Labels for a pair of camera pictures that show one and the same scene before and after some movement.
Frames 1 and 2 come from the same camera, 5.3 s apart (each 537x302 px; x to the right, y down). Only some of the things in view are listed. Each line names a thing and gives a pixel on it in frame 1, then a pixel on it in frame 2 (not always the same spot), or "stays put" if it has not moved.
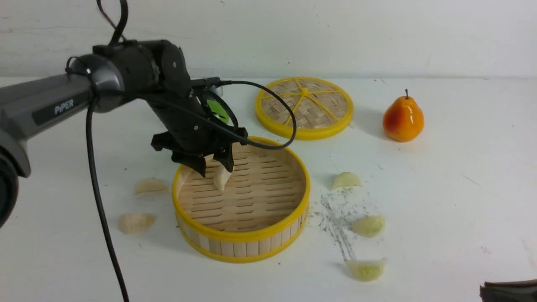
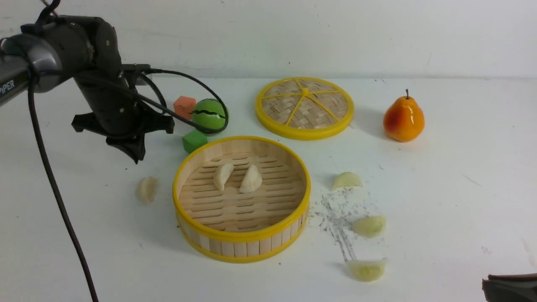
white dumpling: (221, 176) stays put
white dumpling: (136, 223) → (252, 180)
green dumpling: (366, 271) stays put
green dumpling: (370, 227) stays put
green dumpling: (345, 179) stays put
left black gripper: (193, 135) → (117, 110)
